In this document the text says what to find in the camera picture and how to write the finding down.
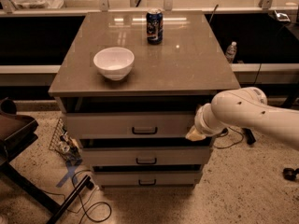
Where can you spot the dark chair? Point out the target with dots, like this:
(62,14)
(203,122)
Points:
(17,132)

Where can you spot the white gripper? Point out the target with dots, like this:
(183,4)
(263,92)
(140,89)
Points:
(201,123)

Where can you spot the clear plastic water bottle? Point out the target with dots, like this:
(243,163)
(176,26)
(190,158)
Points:
(231,52)

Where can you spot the grey drawer cabinet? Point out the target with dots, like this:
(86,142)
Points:
(186,70)

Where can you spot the wire basket with items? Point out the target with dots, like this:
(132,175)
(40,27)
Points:
(63,145)

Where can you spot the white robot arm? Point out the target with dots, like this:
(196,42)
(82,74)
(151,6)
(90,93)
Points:
(245,108)

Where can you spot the white ceramic bowl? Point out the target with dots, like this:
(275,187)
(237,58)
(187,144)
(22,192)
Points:
(114,63)

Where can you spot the black caster wheel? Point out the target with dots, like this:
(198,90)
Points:
(290,174)

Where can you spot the black table leg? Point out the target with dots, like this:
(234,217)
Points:
(249,135)

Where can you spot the grey drawer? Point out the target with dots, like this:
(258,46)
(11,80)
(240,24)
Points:
(175,178)
(128,124)
(133,156)

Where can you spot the blue soda can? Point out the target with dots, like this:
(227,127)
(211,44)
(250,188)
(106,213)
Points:
(154,19)

